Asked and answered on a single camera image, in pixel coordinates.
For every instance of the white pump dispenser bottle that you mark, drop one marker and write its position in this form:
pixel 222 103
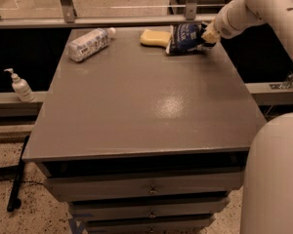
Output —
pixel 21 87

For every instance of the grey drawer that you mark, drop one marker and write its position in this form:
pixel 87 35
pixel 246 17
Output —
pixel 103 187
pixel 149 225
pixel 149 208

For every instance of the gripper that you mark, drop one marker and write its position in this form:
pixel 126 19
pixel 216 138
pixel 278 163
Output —
pixel 223 27

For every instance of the metal window rail frame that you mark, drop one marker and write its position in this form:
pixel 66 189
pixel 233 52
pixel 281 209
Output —
pixel 94 13

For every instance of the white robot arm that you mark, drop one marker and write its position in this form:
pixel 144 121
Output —
pixel 267 202

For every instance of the black floor bar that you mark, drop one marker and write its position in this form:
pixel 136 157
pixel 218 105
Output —
pixel 14 200

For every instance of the bottom grey drawer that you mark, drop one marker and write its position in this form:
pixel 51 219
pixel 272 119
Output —
pixel 149 225

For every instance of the top grey drawer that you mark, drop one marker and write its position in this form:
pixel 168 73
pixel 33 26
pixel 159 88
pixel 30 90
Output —
pixel 103 187

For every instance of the middle grey drawer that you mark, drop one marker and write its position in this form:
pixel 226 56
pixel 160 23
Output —
pixel 149 208

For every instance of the grey drawer cabinet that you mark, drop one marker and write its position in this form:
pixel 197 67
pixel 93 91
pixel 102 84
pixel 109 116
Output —
pixel 131 109

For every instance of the metal angle bracket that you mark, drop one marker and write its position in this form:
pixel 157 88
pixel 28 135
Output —
pixel 286 84

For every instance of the yellow sponge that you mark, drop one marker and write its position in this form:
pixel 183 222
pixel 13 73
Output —
pixel 155 38

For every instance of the blue chip bag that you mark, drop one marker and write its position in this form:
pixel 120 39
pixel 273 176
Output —
pixel 187 38

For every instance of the clear plastic water bottle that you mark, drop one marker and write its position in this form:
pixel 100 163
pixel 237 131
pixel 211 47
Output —
pixel 90 43

